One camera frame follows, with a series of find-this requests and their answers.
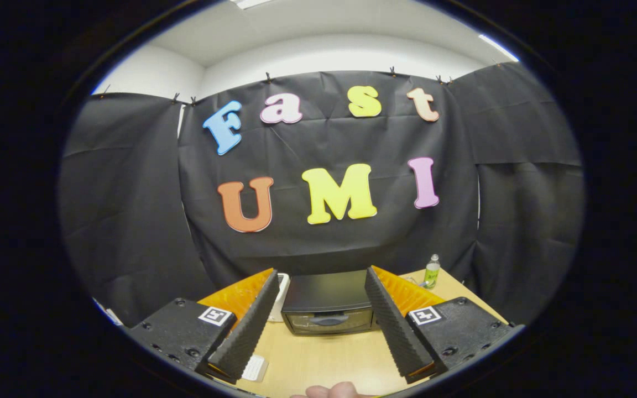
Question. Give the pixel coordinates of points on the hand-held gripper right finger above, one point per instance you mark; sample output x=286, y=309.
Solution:
x=393, y=326

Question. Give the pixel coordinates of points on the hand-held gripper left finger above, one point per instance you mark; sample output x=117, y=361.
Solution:
x=246, y=326

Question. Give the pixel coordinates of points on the black toaster oven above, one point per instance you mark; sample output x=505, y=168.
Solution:
x=324, y=293

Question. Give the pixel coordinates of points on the white rectangular food tray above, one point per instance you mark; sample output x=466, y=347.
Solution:
x=256, y=367

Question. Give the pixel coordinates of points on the white pop-up toaster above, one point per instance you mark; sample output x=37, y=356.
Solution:
x=282, y=293

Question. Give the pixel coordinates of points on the clear bottle with green label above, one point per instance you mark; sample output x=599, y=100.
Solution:
x=432, y=272

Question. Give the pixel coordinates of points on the ceiling light panel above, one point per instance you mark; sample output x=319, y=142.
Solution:
x=249, y=3

